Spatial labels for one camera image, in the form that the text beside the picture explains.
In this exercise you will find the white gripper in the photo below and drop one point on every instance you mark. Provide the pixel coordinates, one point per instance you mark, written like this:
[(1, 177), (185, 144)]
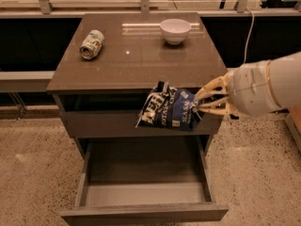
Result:
[(250, 88)]

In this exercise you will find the blue chip bag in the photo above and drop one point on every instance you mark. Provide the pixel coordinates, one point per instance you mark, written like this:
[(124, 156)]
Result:
[(169, 107)]

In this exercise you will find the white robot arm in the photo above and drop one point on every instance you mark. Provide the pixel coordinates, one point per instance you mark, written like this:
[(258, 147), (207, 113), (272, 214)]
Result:
[(285, 75)]

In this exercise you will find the grey drawer cabinet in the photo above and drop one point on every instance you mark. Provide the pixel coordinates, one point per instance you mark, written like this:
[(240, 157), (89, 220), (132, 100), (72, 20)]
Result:
[(133, 59)]

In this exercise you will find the open grey middle drawer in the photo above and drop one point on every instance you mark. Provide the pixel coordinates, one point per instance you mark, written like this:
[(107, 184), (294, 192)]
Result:
[(142, 180)]

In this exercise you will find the closed grey top drawer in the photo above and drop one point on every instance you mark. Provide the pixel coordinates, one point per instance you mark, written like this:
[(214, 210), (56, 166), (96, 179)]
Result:
[(88, 124)]

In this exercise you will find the cardboard box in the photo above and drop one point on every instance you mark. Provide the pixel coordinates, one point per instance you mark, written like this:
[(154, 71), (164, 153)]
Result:
[(293, 121)]

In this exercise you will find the white bowl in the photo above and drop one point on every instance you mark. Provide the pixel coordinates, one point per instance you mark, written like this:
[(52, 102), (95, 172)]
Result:
[(175, 31)]

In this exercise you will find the green white soda can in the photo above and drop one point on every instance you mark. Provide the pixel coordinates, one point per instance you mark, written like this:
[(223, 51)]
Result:
[(92, 44)]

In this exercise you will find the metal railing frame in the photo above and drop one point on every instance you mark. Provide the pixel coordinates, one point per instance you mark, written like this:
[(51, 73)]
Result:
[(144, 0)]

